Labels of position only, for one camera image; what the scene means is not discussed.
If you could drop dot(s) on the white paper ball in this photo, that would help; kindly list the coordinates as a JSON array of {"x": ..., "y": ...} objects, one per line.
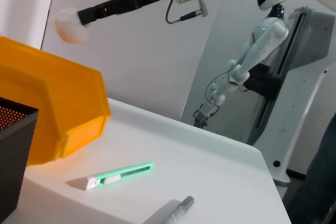
[{"x": 69, "y": 31}]

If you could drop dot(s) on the silver pen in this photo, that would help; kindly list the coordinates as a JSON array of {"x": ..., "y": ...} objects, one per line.
[{"x": 176, "y": 211}]

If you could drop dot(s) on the black mesh pen holder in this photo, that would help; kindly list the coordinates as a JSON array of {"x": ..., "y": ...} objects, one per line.
[{"x": 15, "y": 155}]

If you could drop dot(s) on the yellow plastic storage bin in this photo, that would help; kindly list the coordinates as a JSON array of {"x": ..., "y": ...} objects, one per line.
[{"x": 65, "y": 98}]

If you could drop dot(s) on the white humanoid robot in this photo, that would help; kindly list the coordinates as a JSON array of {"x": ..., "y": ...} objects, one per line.
[{"x": 273, "y": 37}]

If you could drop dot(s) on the grey robot lift column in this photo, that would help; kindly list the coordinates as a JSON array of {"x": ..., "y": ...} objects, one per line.
[{"x": 312, "y": 37}]

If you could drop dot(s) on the dark blue cloth object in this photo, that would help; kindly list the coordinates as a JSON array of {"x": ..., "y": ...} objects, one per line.
[{"x": 320, "y": 182}]

